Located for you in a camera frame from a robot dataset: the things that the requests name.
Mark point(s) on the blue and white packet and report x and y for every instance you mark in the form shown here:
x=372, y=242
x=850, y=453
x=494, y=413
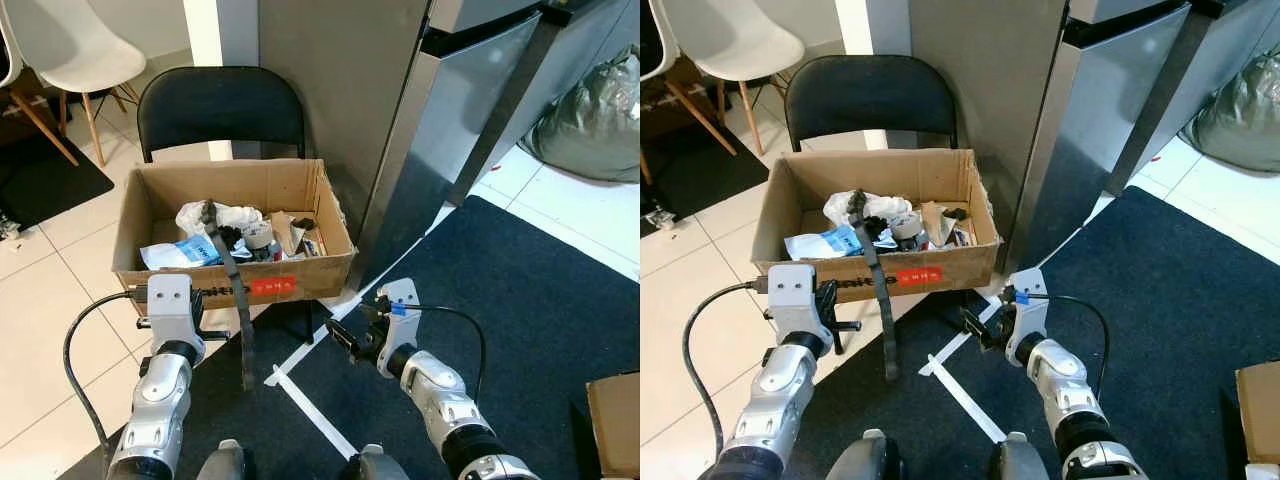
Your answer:
x=180, y=252
x=825, y=243

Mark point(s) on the black folding chair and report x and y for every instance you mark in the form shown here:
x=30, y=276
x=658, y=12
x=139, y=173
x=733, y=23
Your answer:
x=220, y=110
x=870, y=100

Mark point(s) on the large open cardboard box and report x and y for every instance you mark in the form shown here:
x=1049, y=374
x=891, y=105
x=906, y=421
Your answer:
x=975, y=268
x=330, y=275

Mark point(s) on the grey robot leg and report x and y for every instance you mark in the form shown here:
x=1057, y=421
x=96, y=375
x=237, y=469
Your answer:
x=222, y=462
x=865, y=458
x=1020, y=460
x=378, y=465

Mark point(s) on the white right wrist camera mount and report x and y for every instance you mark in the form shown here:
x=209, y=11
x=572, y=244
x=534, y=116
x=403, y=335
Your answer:
x=1030, y=310
x=402, y=295

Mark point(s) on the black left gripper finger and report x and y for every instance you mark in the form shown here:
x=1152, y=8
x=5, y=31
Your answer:
x=220, y=289
x=850, y=285
x=855, y=295
x=225, y=298

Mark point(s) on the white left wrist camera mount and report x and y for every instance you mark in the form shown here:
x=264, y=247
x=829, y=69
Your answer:
x=170, y=300
x=795, y=295

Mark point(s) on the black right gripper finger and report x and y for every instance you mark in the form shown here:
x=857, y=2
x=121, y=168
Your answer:
x=373, y=307
x=340, y=337
x=976, y=326
x=1000, y=310

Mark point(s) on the black floor mat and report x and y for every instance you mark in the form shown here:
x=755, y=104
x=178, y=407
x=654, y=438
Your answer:
x=700, y=170
x=45, y=180

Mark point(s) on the grey robot right leg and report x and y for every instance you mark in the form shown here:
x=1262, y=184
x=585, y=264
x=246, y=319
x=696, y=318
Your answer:
x=1020, y=460
x=378, y=465

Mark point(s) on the grey full garbage bag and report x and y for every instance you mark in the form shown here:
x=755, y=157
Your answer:
x=590, y=120
x=1240, y=110

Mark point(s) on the white plastic chair wooden legs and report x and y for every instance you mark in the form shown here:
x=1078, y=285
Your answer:
x=70, y=45
x=652, y=45
x=8, y=55
x=730, y=35

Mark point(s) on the grey robot left leg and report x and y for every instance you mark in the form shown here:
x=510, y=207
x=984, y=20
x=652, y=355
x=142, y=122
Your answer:
x=222, y=462
x=865, y=458

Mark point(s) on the crumpled brown paper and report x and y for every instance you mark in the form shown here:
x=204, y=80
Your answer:
x=940, y=225
x=290, y=235

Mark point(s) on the crumpled white plastic bag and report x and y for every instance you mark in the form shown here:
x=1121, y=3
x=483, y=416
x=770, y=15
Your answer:
x=235, y=215
x=885, y=205

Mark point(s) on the small cardboard box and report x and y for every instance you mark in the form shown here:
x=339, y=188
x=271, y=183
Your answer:
x=1262, y=410
x=615, y=430

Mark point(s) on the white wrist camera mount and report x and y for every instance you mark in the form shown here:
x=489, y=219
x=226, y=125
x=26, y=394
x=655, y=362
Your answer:
x=1030, y=310
x=402, y=295
x=795, y=295
x=170, y=300

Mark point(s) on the dark blue rug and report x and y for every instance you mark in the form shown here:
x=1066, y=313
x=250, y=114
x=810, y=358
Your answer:
x=500, y=300
x=1150, y=300

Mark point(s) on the steel fridge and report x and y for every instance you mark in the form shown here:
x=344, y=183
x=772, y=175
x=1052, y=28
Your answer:
x=1090, y=130
x=450, y=130

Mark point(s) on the white paper cup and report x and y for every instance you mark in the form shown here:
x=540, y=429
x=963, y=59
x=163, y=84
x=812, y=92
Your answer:
x=905, y=227
x=258, y=235

